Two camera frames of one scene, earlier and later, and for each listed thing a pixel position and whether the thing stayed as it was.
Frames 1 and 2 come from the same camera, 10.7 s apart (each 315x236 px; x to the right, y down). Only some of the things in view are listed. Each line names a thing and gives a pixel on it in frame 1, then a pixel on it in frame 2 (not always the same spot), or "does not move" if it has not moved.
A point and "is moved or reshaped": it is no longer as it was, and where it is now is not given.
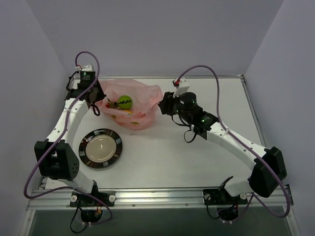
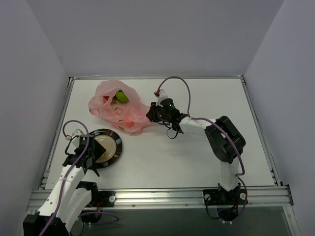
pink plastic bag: [145, 99] is moved or reshaped
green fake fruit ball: [125, 102] is moved or reshaped
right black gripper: [166, 103] → [152, 114]
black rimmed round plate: [100, 148] does not move
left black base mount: [91, 208] does not move
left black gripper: [97, 93] → [94, 153]
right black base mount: [228, 204] does not move
